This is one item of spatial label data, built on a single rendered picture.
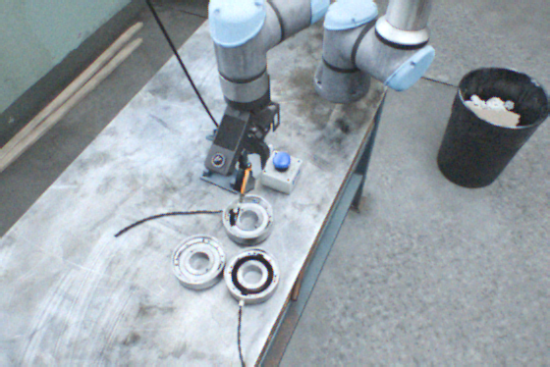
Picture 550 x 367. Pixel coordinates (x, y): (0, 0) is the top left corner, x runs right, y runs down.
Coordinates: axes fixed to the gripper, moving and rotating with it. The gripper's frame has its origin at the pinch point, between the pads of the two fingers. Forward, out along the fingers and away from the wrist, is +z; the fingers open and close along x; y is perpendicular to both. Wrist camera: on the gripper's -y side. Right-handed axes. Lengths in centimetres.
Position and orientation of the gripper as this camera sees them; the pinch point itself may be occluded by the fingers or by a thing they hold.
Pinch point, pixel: (247, 173)
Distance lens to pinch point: 85.7
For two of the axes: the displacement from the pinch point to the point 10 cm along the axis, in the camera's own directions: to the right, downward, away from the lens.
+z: 0.3, 5.8, 8.1
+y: 4.7, -7.3, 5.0
